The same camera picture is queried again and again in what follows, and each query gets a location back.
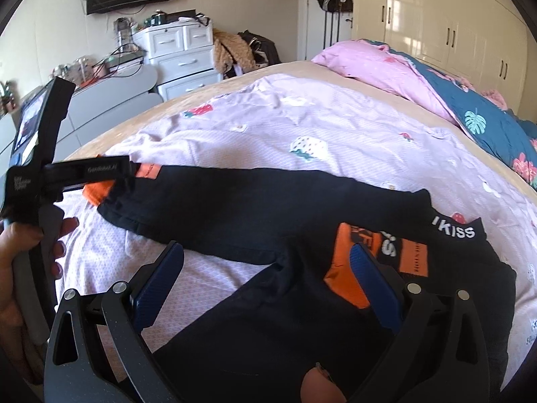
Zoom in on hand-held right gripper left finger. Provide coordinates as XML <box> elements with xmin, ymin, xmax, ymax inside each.
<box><xmin>44</xmin><ymin>240</ymin><xmax>185</xmax><ymax>403</ymax></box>

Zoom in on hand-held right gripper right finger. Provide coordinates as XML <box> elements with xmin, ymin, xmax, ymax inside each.
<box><xmin>348</xmin><ymin>243</ymin><xmax>510</xmax><ymax>403</ymax></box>

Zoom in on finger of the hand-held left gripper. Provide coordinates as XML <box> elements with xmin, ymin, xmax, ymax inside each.
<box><xmin>86</xmin><ymin>155</ymin><xmax>141</xmax><ymax>194</ymax></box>

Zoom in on black pants with orange patches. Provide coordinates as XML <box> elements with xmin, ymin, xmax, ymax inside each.
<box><xmin>82</xmin><ymin>162</ymin><xmax>518</xmax><ymax>403</ymax></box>

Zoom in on person's right hand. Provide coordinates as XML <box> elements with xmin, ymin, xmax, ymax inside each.
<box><xmin>301</xmin><ymin>364</ymin><xmax>348</xmax><ymax>403</ymax></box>

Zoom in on person's left hand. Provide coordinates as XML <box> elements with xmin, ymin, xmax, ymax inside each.
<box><xmin>0</xmin><ymin>216</ymin><xmax>80</xmax><ymax>383</ymax></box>

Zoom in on grey curved desk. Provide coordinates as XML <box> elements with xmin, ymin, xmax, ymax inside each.
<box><xmin>0</xmin><ymin>62</ymin><xmax>164</xmax><ymax>164</ymax></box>

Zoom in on clear glass jars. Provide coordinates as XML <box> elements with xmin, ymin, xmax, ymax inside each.
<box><xmin>54</xmin><ymin>56</ymin><xmax>100</xmax><ymax>90</ymax></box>

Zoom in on stack of books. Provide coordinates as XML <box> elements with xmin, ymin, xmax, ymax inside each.
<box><xmin>103</xmin><ymin>51</ymin><xmax>146</xmax><ymax>73</ymax></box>

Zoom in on white drawer cabinet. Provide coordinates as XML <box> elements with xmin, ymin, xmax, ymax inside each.
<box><xmin>132</xmin><ymin>8</ymin><xmax>225</xmax><ymax>101</ymax></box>

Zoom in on lilac strawberry print bedsheet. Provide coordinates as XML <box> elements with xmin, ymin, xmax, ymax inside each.
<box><xmin>54</xmin><ymin>73</ymin><xmax>537</xmax><ymax>391</ymax></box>

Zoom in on black devices on cabinet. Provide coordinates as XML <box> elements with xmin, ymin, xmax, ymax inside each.
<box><xmin>146</xmin><ymin>9</ymin><xmax>211</xmax><ymax>27</ymax></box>

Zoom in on brown fuzzy cloth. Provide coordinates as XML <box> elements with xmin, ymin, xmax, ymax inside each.
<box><xmin>212</xmin><ymin>29</ymin><xmax>257</xmax><ymax>80</ymax></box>

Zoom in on beige bed mattress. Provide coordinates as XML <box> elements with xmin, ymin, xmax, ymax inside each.
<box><xmin>76</xmin><ymin>59</ymin><xmax>537</xmax><ymax>202</ymax></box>

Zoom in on blue floral quilt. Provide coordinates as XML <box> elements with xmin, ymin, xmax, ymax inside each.
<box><xmin>369</xmin><ymin>40</ymin><xmax>537</xmax><ymax>190</ymax></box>

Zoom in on pink pillow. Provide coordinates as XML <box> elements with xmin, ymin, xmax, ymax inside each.
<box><xmin>310</xmin><ymin>40</ymin><xmax>458</xmax><ymax>124</ymax></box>

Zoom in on pink ruffled cloth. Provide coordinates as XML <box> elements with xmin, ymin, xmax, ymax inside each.
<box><xmin>482</xmin><ymin>88</ymin><xmax>511</xmax><ymax>110</ymax></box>

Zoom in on white door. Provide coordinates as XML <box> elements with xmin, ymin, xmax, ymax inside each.
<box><xmin>305</xmin><ymin>0</ymin><xmax>355</xmax><ymax>62</ymax></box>

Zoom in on cream wardrobe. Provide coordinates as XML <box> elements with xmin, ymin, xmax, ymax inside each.
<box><xmin>351</xmin><ymin>0</ymin><xmax>530</xmax><ymax>115</ymax></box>

